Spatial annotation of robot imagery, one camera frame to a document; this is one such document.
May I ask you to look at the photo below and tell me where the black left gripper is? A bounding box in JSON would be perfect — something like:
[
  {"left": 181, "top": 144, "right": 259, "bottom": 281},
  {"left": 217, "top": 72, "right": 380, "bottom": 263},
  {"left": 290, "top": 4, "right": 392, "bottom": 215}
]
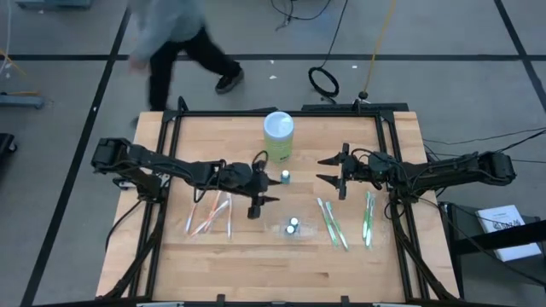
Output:
[{"left": 223, "top": 159, "right": 283, "bottom": 220}]

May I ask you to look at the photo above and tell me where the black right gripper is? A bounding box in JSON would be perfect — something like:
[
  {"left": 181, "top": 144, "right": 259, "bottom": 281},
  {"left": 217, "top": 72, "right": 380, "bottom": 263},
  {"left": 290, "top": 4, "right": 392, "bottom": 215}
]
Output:
[{"left": 316, "top": 142, "right": 388, "bottom": 201}]

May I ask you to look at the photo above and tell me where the green toothbrush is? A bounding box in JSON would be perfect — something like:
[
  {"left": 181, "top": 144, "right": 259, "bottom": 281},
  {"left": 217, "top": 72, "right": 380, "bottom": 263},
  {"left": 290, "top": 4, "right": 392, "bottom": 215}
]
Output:
[
  {"left": 325, "top": 200, "right": 350, "bottom": 252},
  {"left": 362, "top": 190, "right": 371, "bottom": 240},
  {"left": 365, "top": 194, "right": 376, "bottom": 251},
  {"left": 316, "top": 197, "right": 340, "bottom": 247}
]

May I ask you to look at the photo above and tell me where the orange toothbrush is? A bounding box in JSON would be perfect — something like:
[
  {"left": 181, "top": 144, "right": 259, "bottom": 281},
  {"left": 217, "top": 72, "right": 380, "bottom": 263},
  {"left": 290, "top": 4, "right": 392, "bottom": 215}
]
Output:
[
  {"left": 184, "top": 200, "right": 200, "bottom": 235},
  {"left": 190, "top": 200, "right": 230, "bottom": 238},
  {"left": 203, "top": 190, "right": 223, "bottom": 233},
  {"left": 225, "top": 192, "right": 234, "bottom": 240}
]

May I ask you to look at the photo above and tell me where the clear acrylic organizer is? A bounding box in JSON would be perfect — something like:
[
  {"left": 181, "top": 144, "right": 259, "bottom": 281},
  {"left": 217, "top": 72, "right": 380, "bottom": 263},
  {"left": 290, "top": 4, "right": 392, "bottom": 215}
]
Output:
[{"left": 264, "top": 211, "right": 320, "bottom": 242}]

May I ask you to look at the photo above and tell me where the green disinfecting wipes canister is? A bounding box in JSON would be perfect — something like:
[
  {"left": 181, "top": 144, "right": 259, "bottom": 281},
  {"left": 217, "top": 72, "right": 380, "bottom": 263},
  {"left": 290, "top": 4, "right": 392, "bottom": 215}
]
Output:
[{"left": 262, "top": 111, "right": 295, "bottom": 164}]

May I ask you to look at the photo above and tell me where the black side cart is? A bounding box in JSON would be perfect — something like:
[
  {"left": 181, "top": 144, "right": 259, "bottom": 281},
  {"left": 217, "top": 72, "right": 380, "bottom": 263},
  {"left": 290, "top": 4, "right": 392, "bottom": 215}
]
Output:
[{"left": 439, "top": 200, "right": 546, "bottom": 307}]

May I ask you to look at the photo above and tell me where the white printed box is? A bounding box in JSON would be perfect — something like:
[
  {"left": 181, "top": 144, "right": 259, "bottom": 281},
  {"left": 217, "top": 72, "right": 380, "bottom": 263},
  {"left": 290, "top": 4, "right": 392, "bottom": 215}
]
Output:
[{"left": 475, "top": 204, "right": 543, "bottom": 263}]

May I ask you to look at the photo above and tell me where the person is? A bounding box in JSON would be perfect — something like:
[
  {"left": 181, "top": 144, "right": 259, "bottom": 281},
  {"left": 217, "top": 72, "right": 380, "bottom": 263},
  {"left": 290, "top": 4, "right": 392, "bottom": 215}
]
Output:
[{"left": 126, "top": 0, "right": 247, "bottom": 113}]

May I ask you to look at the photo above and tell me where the grey flat base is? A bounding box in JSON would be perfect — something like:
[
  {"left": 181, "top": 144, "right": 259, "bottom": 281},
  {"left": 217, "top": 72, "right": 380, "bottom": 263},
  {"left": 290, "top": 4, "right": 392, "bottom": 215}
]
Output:
[{"left": 0, "top": 92, "right": 45, "bottom": 110}]

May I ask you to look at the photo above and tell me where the black caster object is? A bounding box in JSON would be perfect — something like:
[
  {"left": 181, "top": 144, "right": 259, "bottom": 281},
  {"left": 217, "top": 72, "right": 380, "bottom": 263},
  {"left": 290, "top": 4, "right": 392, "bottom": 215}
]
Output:
[{"left": 0, "top": 132, "right": 18, "bottom": 165}]

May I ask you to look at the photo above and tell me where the black aluminium table frame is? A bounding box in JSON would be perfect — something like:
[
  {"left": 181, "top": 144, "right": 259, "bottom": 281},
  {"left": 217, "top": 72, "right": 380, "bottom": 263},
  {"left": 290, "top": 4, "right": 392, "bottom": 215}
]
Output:
[{"left": 96, "top": 96, "right": 462, "bottom": 307}]

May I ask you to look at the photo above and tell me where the coiled black cable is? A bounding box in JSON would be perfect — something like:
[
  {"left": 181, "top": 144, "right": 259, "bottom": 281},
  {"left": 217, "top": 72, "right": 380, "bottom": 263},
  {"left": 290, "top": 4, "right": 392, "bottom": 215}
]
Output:
[{"left": 307, "top": 0, "right": 349, "bottom": 106}]

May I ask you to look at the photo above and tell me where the thin black cable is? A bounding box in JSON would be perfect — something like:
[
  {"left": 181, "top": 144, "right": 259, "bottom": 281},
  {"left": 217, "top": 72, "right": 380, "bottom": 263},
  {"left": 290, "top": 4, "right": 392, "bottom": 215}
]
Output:
[
  {"left": 421, "top": 127, "right": 546, "bottom": 146},
  {"left": 426, "top": 152, "right": 546, "bottom": 165}
]

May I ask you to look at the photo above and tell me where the tangled black cable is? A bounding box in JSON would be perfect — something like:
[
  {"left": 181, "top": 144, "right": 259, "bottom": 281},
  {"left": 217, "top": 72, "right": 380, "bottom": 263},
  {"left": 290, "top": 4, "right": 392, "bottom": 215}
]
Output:
[{"left": 270, "top": 0, "right": 334, "bottom": 32}]

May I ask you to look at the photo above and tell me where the thick black cable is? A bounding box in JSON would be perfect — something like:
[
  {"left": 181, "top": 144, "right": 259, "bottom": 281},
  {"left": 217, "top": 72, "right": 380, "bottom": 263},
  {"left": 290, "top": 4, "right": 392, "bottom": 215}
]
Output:
[{"left": 494, "top": 130, "right": 546, "bottom": 154}]

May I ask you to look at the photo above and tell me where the thin yellow cable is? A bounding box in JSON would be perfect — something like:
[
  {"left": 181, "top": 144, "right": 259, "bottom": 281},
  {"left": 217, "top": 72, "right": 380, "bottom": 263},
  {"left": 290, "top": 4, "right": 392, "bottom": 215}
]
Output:
[{"left": 0, "top": 49, "right": 42, "bottom": 96}]

